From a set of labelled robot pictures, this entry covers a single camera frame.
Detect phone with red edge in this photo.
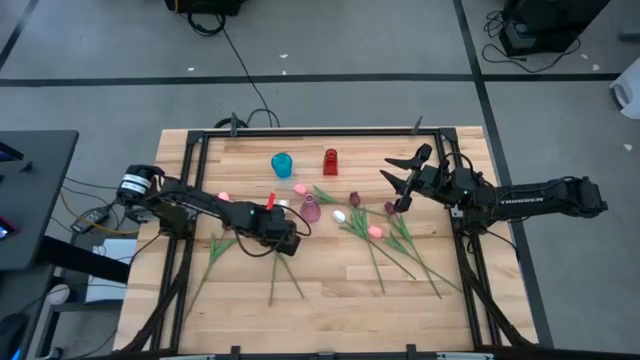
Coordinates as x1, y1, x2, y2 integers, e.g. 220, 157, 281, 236
0, 215, 21, 242

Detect black desk beam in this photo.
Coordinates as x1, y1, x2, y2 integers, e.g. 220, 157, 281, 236
37, 234, 132, 285

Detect black rounded object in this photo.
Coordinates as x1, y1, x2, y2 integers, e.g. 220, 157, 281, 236
0, 312, 29, 360

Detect large black equipment case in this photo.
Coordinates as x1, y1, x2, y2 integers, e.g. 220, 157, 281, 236
498, 0, 612, 57

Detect black cable loop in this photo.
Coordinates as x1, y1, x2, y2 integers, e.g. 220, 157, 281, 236
187, 12, 227, 37

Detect white plastic appliance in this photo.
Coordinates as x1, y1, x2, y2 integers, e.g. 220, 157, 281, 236
609, 57, 640, 121

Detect black aluminium table frame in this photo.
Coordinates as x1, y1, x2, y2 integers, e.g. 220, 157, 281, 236
119, 126, 539, 360

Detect blue glass vase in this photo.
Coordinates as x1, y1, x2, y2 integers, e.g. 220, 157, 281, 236
271, 152, 294, 180

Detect tangled black cables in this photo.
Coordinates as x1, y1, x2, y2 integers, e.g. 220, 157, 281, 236
481, 9, 584, 75

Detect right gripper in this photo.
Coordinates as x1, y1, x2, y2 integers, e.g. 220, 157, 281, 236
378, 143, 454, 214

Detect red glass vase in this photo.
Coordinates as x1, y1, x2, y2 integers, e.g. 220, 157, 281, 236
322, 148, 340, 177

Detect long black floor cable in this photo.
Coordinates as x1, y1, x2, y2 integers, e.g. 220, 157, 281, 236
213, 27, 281, 130

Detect black power adapter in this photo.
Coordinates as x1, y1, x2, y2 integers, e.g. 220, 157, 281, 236
69, 205, 111, 235

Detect pink glass vase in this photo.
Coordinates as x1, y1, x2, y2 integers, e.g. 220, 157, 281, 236
299, 192, 322, 224

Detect white box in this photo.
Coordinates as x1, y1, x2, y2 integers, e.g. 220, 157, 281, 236
84, 238, 139, 305

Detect dark red artificial tulip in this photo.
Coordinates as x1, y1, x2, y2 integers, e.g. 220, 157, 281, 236
383, 201, 444, 300
348, 191, 386, 295

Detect dark screen device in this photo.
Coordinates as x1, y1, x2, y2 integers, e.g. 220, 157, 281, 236
0, 141, 25, 162

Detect white round object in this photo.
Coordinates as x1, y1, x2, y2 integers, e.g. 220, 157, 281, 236
45, 283, 72, 306

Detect black desk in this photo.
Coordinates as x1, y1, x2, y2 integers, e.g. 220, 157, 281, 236
0, 129, 80, 271

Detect yellow cable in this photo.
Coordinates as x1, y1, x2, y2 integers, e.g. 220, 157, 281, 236
58, 189, 141, 236

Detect black equipment box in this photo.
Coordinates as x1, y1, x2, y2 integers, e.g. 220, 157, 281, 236
164, 0, 247, 16

